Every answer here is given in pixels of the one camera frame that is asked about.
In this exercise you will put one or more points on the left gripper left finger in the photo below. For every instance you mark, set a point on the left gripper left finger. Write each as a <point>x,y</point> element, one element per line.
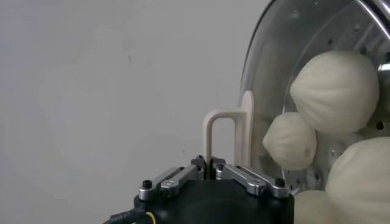
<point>179,179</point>

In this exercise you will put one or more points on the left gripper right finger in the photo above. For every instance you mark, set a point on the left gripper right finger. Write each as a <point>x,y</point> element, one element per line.
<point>243,179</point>

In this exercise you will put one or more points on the white steamed baozi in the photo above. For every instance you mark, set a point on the white steamed baozi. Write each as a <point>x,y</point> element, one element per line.
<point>335,91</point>
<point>310,208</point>
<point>289,141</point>
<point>359,182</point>

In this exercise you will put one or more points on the stainless steel steamer basket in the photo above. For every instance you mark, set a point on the stainless steel steamer basket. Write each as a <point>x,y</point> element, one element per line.
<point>330,155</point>

